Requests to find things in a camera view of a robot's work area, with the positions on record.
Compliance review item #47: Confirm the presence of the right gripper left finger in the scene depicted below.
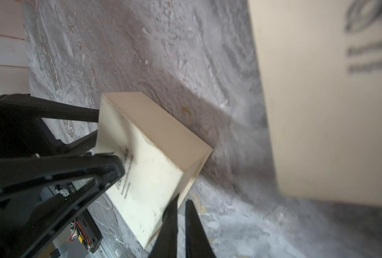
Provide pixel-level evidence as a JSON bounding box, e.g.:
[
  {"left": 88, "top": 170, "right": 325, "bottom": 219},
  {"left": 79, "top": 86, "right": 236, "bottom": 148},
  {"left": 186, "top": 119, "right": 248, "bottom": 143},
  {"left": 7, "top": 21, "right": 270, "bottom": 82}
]
[{"left": 149, "top": 195, "right": 179, "bottom": 258}]

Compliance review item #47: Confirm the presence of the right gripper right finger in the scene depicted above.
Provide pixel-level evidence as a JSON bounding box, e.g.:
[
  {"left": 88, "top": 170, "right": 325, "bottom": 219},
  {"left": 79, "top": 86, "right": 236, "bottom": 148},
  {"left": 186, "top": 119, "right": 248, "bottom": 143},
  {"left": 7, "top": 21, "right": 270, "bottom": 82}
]
[{"left": 185, "top": 200, "right": 216, "bottom": 258}]

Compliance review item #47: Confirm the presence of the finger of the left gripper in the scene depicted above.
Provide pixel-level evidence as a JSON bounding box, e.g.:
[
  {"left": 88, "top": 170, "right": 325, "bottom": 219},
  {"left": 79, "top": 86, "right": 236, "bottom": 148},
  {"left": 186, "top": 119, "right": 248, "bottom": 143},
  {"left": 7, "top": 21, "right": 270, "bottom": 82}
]
[
  {"left": 0, "top": 94, "right": 99, "bottom": 158},
  {"left": 0, "top": 154, "right": 124, "bottom": 258}
]

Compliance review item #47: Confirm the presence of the small cream jewelry box front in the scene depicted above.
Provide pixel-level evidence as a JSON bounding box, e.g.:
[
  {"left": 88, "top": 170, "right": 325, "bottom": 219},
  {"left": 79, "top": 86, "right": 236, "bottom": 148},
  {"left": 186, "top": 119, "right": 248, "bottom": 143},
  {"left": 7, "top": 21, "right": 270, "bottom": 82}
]
[{"left": 95, "top": 92, "right": 212, "bottom": 247}]

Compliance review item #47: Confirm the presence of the large cream jewelry box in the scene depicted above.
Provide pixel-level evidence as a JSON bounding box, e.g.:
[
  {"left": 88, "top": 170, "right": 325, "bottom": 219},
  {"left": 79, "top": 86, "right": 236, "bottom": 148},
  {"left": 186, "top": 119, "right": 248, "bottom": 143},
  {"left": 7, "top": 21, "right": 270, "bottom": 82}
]
[{"left": 249, "top": 1, "right": 382, "bottom": 206}]

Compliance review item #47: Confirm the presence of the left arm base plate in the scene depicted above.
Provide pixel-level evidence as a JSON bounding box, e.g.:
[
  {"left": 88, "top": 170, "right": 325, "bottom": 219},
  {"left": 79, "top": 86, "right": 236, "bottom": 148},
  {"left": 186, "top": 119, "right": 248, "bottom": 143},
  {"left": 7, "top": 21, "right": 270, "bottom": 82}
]
[{"left": 67, "top": 210, "right": 103, "bottom": 253}]

